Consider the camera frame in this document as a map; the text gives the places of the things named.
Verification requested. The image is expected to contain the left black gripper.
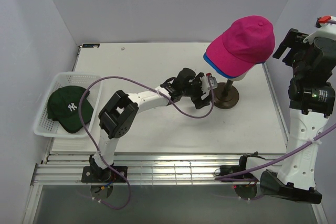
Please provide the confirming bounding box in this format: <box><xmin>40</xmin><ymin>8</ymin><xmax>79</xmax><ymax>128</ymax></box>
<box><xmin>181</xmin><ymin>73</ymin><xmax>212</xmax><ymax>109</ymax></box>

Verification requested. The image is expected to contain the dark brown mannequin stand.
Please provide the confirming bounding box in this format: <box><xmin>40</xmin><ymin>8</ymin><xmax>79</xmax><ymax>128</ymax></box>
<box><xmin>214</xmin><ymin>80</ymin><xmax>239</xmax><ymax>109</ymax></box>

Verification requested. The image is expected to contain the blue baseball cap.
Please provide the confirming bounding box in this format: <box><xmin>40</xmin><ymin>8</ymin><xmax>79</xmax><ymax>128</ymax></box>
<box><xmin>203</xmin><ymin>54</ymin><xmax>261</xmax><ymax>78</ymax></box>

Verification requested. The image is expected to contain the pink baseball cap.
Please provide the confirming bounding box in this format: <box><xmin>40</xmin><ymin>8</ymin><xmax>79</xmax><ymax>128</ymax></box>
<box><xmin>205</xmin><ymin>15</ymin><xmax>275</xmax><ymax>65</ymax></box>

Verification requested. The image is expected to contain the dark green baseball cap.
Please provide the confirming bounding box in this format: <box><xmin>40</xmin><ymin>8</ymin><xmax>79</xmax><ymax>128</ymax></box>
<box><xmin>47</xmin><ymin>86</ymin><xmax>86</xmax><ymax>134</ymax></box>

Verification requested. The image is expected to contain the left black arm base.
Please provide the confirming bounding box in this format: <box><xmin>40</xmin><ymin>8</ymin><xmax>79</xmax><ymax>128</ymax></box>
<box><xmin>81</xmin><ymin>166</ymin><xmax>125</xmax><ymax>183</ymax></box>

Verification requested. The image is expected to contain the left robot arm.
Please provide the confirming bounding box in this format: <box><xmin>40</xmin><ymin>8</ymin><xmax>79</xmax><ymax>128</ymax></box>
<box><xmin>89</xmin><ymin>68</ymin><xmax>217</xmax><ymax>182</ymax></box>

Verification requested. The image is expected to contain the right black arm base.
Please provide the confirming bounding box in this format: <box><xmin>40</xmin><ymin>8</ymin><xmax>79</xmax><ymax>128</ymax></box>
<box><xmin>213</xmin><ymin>165</ymin><xmax>259</xmax><ymax>183</ymax></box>

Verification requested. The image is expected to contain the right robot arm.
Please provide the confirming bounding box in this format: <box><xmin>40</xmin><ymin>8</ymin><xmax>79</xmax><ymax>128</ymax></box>
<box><xmin>237</xmin><ymin>24</ymin><xmax>335</xmax><ymax>204</ymax></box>

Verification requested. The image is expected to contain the cream mannequin head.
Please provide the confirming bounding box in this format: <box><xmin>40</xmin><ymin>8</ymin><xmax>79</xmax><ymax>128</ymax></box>
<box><xmin>225</xmin><ymin>62</ymin><xmax>255</xmax><ymax>81</ymax></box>

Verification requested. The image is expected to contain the small black label sticker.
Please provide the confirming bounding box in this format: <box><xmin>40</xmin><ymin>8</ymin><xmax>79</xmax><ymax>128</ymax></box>
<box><xmin>82</xmin><ymin>44</ymin><xmax>100</xmax><ymax>48</ymax></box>

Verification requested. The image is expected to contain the white plastic basket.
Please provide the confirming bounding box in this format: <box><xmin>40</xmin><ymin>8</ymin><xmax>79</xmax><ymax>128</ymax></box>
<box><xmin>34</xmin><ymin>71</ymin><xmax>101</xmax><ymax>139</ymax></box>

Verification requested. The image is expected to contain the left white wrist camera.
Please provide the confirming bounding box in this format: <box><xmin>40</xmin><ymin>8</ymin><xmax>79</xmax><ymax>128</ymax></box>
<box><xmin>201</xmin><ymin>73</ymin><xmax>218</xmax><ymax>93</ymax></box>

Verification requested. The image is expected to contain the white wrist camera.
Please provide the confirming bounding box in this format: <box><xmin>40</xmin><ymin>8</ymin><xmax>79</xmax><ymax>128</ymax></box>
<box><xmin>201</xmin><ymin>73</ymin><xmax>218</xmax><ymax>93</ymax></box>
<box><xmin>303</xmin><ymin>16</ymin><xmax>335</xmax><ymax>44</ymax></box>

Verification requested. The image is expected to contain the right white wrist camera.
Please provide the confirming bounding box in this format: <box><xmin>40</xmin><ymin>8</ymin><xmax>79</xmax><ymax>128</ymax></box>
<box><xmin>303</xmin><ymin>16</ymin><xmax>335</xmax><ymax>44</ymax></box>

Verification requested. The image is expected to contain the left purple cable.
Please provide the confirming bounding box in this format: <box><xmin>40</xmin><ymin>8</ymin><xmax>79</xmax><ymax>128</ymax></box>
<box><xmin>78</xmin><ymin>76</ymin><xmax>216</xmax><ymax>210</ymax></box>

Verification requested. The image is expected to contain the aluminium rail frame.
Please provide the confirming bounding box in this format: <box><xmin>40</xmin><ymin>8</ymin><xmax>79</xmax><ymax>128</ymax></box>
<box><xmin>20</xmin><ymin>140</ymin><xmax>329</xmax><ymax>224</ymax></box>

